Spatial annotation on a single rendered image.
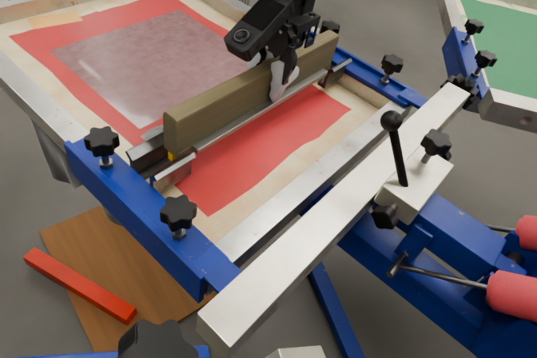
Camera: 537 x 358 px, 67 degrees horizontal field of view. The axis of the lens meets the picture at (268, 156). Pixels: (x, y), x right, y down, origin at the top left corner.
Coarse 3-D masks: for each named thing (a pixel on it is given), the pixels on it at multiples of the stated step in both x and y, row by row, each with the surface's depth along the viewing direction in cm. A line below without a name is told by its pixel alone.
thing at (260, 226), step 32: (0, 0) 86; (32, 0) 88; (64, 0) 93; (224, 0) 103; (0, 64) 72; (32, 96) 68; (384, 96) 84; (64, 128) 64; (320, 160) 68; (352, 160) 72; (288, 192) 62; (320, 192) 67; (256, 224) 57
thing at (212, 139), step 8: (320, 72) 80; (304, 80) 77; (312, 80) 78; (296, 88) 75; (304, 88) 77; (288, 96) 74; (264, 104) 70; (272, 104) 71; (256, 112) 69; (264, 112) 70; (240, 120) 67; (248, 120) 67; (224, 128) 65; (232, 128) 65; (240, 128) 67; (208, 136) 63; (216, 136) 63; (224, 136) 64; (200, 144) 61; (208, 144) 62; (200, 152) 61
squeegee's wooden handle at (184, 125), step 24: (312, 48) 74; (264, 72) 66; (312, 72) 79; (216, 96) 60; (240, 96) 63; (264, 96) 69; (168, 120) 56; (192, 120) 57; (216, 120) 62; (168, 144) 59; (192, 144) 61
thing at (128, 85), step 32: (32, 32) 86; (64, 32) 88; (96, 32) 90; (64, 64) 80; (96, 64) 82; (128, 64) 83; (160, 64) 85; (96, 96) 75; (128, 96) 77; (160, 96) 78; (192, 96) 80; (128, 128) 71; (256, 128) 76; (192, 160) 68; (224, 160) 69; (256, 160) 71; (192, 192) 64; (224, 192) 65
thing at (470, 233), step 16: (432, 208) 58; (448, 208) 58; (400, 224) 60; (432, 224) 56; (448, 224) 56; (464, 224) 57; (480, 224) 57; (432, 240) 57; (448, 240) 55; (464, 240) 55; (480, 240) 55; (496, 240) 56; (448, 256) 57; (464, 256) 55; (480, 256) 53; (496, 256) 54; (464, 272) 56; (480, 272) 54
